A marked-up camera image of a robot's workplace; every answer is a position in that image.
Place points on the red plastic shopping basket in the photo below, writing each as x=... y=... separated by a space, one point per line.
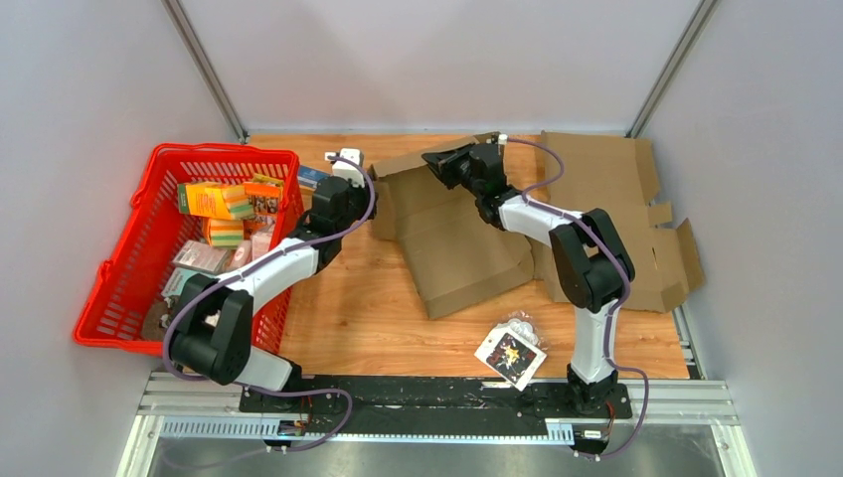
x=132 y=279

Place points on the teal packaged item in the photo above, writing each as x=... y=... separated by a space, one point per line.
x=176 y=281

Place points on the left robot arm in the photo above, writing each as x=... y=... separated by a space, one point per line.
x=210 y=339

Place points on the plastic bag with printed card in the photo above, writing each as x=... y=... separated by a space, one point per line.
x=512 y=349

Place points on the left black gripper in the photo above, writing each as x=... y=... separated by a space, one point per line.
x=364 y=193

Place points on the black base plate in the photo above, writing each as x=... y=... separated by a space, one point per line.
x=439 y=406

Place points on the pink packaged item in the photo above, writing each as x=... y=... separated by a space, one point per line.
x=202 y=257

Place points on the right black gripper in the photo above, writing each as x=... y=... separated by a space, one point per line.
x=442 y=164

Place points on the orange sponge pack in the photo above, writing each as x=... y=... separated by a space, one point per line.
x=213 y=200

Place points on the flat cardboard box stack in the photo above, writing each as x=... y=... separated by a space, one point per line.
x=619 y=175

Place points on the orange snack packet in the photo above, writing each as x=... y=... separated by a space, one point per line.
x=265 y=195

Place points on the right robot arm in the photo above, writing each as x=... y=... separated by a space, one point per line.
x=594 y=269

